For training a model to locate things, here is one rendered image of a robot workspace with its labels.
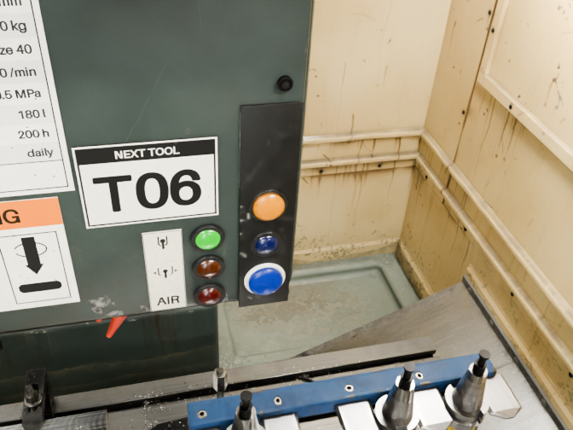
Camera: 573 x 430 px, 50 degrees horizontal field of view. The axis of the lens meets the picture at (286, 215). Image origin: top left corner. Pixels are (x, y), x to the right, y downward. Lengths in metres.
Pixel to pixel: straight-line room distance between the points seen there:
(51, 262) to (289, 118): 0.21
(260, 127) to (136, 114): 0.09
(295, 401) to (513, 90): 0.85
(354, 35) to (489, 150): 0.44
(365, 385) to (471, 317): 0.74
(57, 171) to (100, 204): 0.04
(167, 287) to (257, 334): 1.33
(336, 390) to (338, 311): 1.00
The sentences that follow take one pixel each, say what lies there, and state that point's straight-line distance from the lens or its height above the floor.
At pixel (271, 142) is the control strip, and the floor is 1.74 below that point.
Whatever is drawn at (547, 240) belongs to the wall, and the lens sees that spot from 1.39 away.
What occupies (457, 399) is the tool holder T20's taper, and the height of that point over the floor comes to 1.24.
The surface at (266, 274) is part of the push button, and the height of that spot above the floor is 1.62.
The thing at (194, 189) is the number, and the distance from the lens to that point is 0.46.
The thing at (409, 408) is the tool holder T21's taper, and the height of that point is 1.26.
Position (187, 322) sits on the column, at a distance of 1.54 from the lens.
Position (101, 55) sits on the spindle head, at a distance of 0.41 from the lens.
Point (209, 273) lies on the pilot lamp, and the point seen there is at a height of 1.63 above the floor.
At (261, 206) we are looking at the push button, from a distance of 0.47.
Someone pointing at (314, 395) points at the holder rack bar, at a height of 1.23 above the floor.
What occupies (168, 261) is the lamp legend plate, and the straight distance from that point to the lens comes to 0.50.
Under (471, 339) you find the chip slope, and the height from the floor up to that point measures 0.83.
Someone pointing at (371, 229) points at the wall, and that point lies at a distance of 2.01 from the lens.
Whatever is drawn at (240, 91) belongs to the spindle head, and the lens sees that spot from 0.43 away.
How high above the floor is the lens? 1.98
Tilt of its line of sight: 38 degrees down
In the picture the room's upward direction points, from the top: 4 degrees clockwise
